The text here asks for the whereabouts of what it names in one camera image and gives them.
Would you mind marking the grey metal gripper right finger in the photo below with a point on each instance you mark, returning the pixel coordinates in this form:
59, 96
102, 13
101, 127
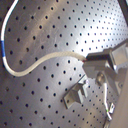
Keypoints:
106, 54

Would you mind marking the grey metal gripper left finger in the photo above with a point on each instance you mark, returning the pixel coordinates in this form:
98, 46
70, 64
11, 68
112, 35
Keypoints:
103, 73

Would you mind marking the metal cable routing clip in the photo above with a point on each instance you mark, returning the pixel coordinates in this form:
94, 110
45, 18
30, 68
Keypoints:
77, 93

